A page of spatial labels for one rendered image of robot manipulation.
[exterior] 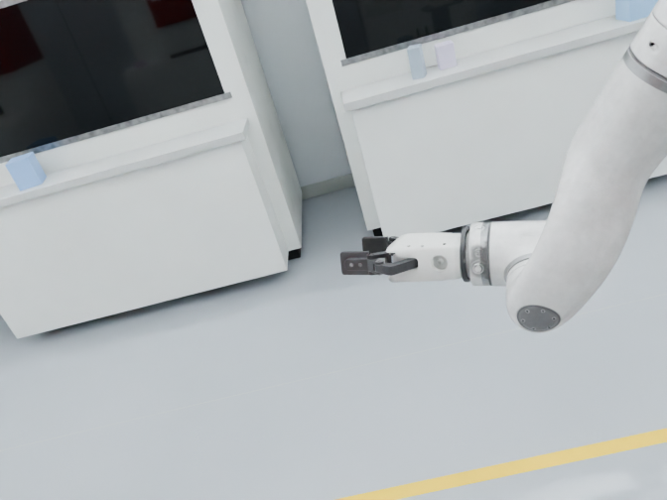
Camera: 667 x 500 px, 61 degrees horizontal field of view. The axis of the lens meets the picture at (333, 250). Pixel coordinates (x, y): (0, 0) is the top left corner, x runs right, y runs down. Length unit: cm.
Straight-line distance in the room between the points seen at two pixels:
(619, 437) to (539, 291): 150
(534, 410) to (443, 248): 151
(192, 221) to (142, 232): 27
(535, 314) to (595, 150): 19
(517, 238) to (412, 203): 232
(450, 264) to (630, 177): 23
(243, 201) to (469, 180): 118
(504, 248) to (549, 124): 238
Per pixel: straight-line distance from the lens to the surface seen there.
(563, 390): 227
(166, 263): 324
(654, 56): 61
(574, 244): 64
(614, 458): 208
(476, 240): 74
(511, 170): 310
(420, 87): 282
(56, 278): 348
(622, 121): 63
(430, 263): 74
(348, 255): 77
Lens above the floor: 161
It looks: 28 degrees down
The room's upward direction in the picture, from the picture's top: 17 degrees counter-clockwise
